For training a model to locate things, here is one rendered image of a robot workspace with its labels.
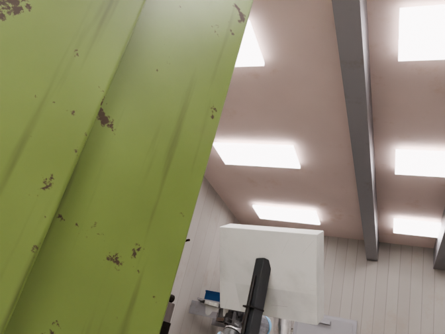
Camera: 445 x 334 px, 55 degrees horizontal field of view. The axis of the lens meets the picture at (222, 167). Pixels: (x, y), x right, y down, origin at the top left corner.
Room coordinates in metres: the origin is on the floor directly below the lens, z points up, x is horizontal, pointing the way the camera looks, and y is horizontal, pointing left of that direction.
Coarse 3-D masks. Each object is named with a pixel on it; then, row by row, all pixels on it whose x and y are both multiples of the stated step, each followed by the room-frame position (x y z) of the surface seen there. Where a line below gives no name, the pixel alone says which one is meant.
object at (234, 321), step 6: (222, 312) 2.05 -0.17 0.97; (228, 312) 2.04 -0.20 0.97; (234, 312) 2.04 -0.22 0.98; (222, 318) 2.04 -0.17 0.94; (228, 318) 2.03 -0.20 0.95; (234, 318) 2.05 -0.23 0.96; (240, 318) 2.09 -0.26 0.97; (228, 324) 2.07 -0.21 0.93; (234, 324) 2.07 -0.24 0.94; (240, 324) 2.09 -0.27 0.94
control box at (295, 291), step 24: (240, 240) 1.39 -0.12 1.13; (264, 240) 1.35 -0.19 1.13; (288, 240) 1.30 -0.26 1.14; (312, 240) 1.26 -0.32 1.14; (240, 264) 1.43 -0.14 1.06; (288, 264) 1.33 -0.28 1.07; (312, 264) 1.29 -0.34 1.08; (240, 288) 1.46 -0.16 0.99; (288, 288) 1.37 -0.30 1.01; (312, 288) 1.32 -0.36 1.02; (264, 312) 1.45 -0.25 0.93; (288, 312) 1.40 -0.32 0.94; (312, 312) 1.35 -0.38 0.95
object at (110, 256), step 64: (192, 0) 1.23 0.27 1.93; (128, 64) 1.16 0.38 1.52; (192, 64) 1.27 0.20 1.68; (128, 128) 1.20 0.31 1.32; (192, 128) 1.32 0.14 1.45; (64, 192) 1.14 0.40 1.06; (128, 192) 1.24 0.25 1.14; (192, 192) 1.35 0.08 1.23; (64, 256) 1.18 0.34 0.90; (128, 256) 1.27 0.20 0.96; (64, 320) 1.21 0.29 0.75; (128, 320) 1.31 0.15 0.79
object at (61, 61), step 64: (0, 0) 0.86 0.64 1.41; (64, 0) 0.93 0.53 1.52; (128, 0) 1.02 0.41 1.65; (0, 64) 0.90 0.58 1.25; (64, 64) 0.97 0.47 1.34; (0, 128) 0.94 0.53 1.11; (64, 128) 1.01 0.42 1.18; (0, 192) 0.97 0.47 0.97; (0, 256) 1.00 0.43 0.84; (0, 320) 1.03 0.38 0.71
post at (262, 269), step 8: (256, 264) 1.38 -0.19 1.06; (264, 264) 1.36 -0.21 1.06; (256, 272) 1.37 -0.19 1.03; (264, 272) 1.36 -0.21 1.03; (256, 280) 1.36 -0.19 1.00; (264, 280) 1.36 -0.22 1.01; (256, 288) 1.36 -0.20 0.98; (264, 288) 1.37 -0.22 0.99; (248, 296) 1.38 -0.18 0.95; (256, 296) 1.35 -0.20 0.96; (264, 296) 1.37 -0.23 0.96; (256, 304) 1.36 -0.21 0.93; (256, 312) 1.36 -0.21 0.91; (248, 320) 1.36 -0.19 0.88; (256, 320) 1.36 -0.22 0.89; (248, 328) 1.36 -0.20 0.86; (256, 328) 1.37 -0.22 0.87
